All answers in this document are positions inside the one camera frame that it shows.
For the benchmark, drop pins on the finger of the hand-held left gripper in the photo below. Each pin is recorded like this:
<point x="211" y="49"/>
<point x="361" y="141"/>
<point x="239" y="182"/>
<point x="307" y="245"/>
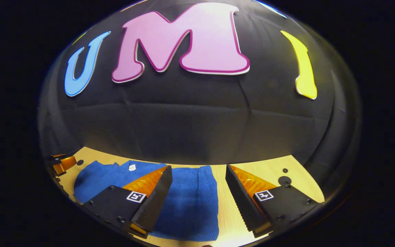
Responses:
<point x="65" y="164"/>

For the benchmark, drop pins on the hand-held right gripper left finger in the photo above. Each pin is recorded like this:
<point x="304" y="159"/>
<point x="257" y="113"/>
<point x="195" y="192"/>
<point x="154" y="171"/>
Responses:
<point x="156" y="202"/>

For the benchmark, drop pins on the blue collared shirt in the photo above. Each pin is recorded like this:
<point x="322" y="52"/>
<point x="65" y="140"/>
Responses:
<point x="190" y="206"/>

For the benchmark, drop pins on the black backdrop cloth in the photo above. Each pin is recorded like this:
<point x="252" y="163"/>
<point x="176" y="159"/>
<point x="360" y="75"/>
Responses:
<point x="197" y="120"/>

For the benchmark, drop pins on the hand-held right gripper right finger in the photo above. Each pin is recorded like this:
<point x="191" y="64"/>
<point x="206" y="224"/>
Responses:
<point x="240" y="199"/>

